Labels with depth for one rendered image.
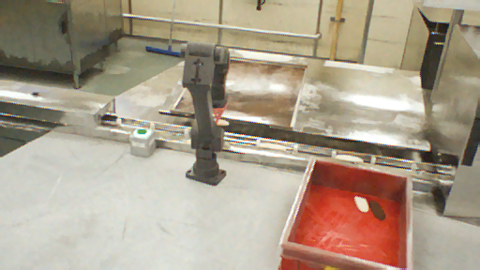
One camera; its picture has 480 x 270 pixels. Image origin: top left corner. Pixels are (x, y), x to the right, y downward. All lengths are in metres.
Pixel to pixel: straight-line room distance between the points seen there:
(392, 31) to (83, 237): 4.19
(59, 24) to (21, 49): 0.49
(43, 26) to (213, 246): 3.44
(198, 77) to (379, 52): 4.02
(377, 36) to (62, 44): 3.02
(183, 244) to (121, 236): 0.18
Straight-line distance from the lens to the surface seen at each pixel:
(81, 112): 1.89
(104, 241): 1.39
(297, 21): 5.43
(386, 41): 5.15
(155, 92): 2.31
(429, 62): 3.40
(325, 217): 1.50
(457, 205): 1.63
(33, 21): 4.56
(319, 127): 1.88
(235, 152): 1.72
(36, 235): 1.46
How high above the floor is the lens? 1.70
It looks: 27 degrees down
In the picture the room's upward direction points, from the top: 3 degrees clockwise
